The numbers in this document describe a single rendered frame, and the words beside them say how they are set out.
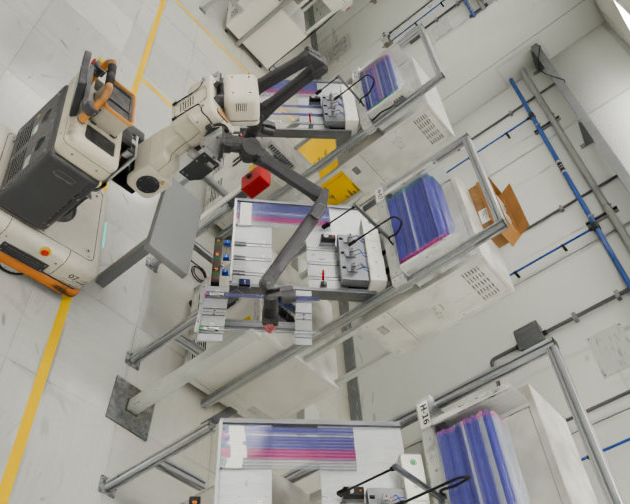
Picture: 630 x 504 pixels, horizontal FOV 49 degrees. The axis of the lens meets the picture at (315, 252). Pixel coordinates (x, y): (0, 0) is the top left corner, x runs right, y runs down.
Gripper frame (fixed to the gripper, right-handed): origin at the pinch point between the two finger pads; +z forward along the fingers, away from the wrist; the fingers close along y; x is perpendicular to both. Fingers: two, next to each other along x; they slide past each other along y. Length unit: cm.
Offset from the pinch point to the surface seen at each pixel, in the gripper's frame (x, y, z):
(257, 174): 12, 143, 11
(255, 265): 9, 56, 11
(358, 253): -42, 63, 5
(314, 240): -21, 80, 11
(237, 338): 14.2, 8.0, 13.2
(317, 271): -22, 56, 12
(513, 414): -91, -45, -6
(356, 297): -41, 42, 16
